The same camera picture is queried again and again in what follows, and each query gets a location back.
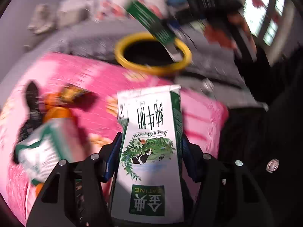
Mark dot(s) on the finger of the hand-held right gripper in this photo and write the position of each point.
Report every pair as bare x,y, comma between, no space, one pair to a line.
175,26

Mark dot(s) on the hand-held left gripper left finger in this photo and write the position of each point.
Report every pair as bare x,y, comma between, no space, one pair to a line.
113,156

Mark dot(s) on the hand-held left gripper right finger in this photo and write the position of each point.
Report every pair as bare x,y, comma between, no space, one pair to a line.
189,160

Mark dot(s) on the dark green carton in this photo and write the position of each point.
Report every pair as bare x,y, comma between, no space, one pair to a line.
146,19

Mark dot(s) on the white green milk carton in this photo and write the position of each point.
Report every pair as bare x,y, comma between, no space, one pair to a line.
149,146

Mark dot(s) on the yellow-rimmed black trash bin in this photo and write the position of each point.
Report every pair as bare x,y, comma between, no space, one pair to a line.
151,69

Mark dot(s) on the orange plastic wrapper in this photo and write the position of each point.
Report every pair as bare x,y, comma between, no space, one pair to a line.
58,112

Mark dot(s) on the white green plastic bag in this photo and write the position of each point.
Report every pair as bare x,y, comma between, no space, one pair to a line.
42,151

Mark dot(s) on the baby print pillow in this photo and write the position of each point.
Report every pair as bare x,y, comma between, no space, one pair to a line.
151,0
111,4

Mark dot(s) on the red patterned cloth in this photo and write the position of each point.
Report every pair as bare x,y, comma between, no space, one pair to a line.
217,35

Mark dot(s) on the window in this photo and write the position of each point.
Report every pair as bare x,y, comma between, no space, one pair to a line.
265,11

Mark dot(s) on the brown snack wrapper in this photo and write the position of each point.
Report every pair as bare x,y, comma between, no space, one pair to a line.
75,93

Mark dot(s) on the pink floral blanket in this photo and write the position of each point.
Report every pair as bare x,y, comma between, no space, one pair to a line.
94,75

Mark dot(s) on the grey quilted lace bedspread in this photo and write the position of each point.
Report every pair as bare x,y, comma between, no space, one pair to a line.
90,42

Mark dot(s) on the dark cloth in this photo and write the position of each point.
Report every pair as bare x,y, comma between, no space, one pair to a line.
272,123

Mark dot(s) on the grey cushion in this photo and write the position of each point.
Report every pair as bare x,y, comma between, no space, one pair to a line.
73,10

